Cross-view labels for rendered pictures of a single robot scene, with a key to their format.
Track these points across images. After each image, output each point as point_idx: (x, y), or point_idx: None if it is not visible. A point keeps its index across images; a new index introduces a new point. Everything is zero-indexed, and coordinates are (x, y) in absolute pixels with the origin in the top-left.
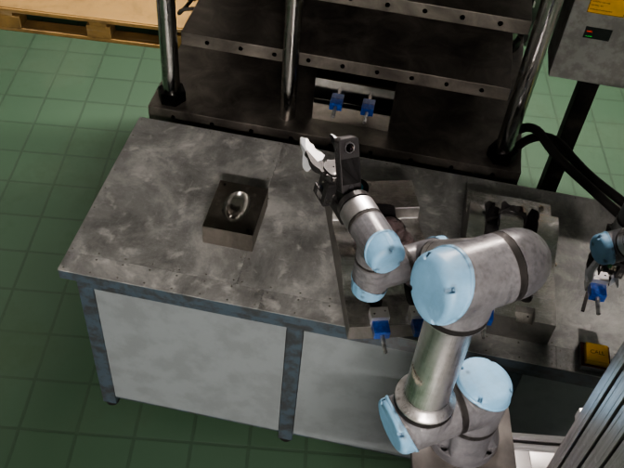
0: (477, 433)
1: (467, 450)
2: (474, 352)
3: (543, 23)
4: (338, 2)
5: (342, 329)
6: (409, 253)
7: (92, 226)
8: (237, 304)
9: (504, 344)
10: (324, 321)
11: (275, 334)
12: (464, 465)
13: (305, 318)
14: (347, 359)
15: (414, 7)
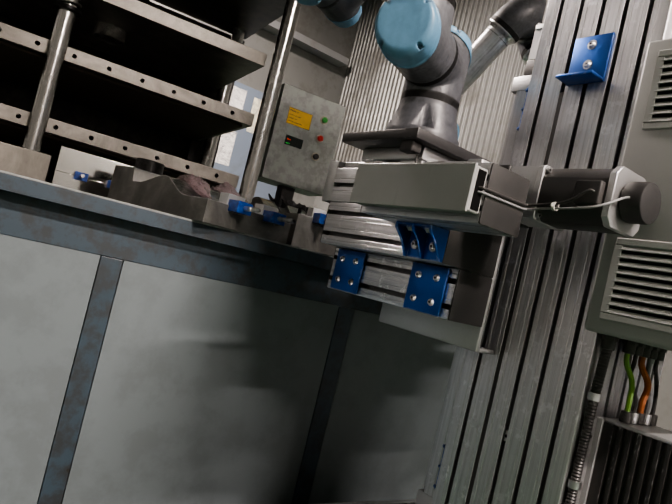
0: (454, 89)
1: (447, 118)
2: (323, 254)
3: (269, 104)
4: (97, 70)
5: (187, 225)
6: None
7: None
8: (51, 183)
9: None
10: (167, 213)
11: (80, 273)
12: (447, 140)
13: (145, 208)
14: (172, 313)
15: (165, 87)
